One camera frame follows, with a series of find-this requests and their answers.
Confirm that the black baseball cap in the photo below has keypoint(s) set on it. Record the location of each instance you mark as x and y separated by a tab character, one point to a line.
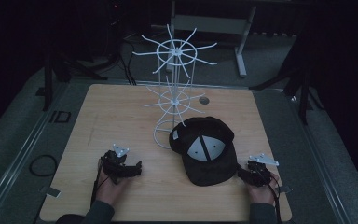
209	172

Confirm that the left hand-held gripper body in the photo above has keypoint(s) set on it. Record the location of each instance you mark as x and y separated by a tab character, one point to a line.
113	160

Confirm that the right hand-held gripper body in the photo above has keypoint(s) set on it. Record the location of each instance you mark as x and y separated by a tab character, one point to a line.
258	172

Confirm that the person's left hand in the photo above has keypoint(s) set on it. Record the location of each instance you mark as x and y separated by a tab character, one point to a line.
109	190

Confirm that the black tripod stand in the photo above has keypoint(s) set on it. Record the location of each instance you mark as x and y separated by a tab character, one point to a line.
304	99
47	87

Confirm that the grey tape strip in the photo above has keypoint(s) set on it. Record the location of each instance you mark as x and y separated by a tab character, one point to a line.
52	192
285	188

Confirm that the person's right hand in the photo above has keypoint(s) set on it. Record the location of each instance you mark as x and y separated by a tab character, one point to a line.
261	195

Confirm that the grey metal desk frame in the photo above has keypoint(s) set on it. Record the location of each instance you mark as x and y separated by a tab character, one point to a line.
211	24

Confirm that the round grey table grommet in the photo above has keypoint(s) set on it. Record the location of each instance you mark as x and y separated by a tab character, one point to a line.
204	100

